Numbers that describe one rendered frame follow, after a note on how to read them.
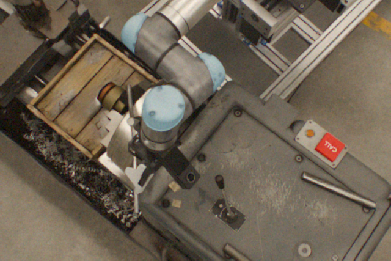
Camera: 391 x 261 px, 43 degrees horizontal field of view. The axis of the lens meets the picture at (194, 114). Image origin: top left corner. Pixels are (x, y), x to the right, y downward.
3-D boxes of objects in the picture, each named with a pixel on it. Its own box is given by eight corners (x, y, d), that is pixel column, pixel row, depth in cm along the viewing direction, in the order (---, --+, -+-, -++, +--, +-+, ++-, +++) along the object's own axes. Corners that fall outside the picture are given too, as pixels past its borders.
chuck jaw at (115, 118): (140, 129, 151) (114, 159, 149) (141, 133, 156) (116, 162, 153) (112, 107, 153) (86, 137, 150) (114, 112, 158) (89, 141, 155)
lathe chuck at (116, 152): (199, 100, 169) (185, 87, 138) (143, 175, 169) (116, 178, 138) (178, 85, 170) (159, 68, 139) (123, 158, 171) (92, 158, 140)
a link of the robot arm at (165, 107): (197, 99, 91) (165, 129, 87) (189, 124, 101) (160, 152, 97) (165, 72, 92) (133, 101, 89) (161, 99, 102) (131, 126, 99)
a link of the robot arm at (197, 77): (190, 32, 99) (152, 65, 95) (233, 68, 97) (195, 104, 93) (185, 53, 106) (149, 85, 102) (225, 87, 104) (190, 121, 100)
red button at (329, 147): (343, 146, 137) (346, 144, 135) (331, 163, 136) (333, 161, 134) (325, 133, 138) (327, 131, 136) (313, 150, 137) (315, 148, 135)
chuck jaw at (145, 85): (154, 113, 154) (165, 88, 146) (145, 121, 151) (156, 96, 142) (127, 92, 156) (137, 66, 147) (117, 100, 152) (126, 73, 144)
